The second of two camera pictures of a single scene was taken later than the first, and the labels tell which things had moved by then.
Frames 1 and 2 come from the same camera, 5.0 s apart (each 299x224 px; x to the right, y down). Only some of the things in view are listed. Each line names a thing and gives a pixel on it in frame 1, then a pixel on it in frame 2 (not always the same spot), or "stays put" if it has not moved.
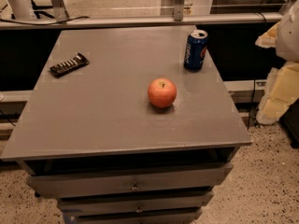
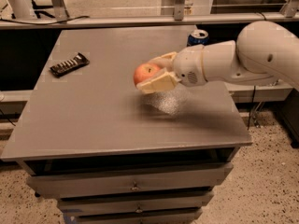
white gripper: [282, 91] → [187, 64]
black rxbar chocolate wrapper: [70, 64] stays put
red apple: [162, 92] → [143, 72]
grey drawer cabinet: [120, 132] stays put
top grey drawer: [50, 187] stays put
